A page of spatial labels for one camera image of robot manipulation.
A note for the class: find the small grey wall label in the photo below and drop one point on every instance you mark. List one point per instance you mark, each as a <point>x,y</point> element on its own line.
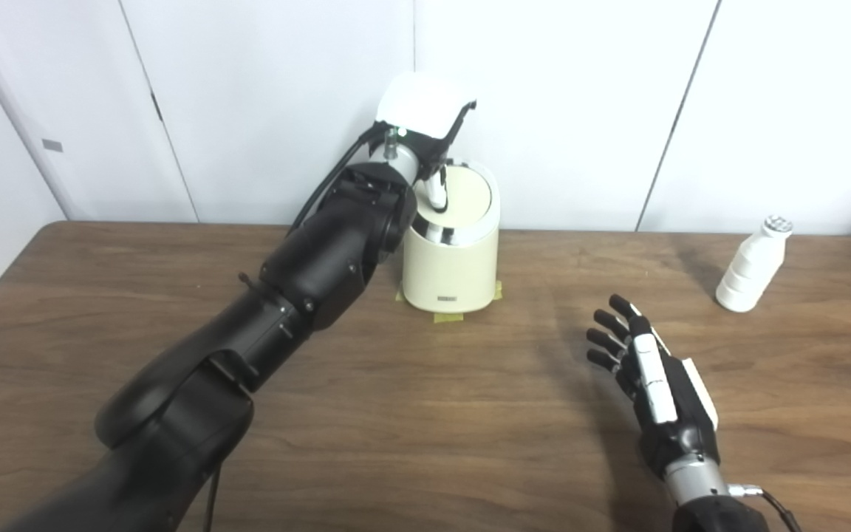
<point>52,145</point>

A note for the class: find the long yellow masking tape piece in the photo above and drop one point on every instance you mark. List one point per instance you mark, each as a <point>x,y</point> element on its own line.
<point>448,318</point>

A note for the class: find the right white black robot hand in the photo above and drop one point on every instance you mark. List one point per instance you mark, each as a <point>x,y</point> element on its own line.
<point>680,414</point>

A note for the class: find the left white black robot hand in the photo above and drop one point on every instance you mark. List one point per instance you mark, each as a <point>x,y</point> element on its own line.
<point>425,103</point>

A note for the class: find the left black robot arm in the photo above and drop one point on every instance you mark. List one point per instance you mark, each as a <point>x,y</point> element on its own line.
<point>307,281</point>

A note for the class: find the cream-colored bin with lid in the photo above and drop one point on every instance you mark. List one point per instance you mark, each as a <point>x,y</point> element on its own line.
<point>455,266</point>

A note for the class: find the small white plastic bottle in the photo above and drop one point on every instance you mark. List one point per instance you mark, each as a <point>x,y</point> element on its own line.
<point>747,277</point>

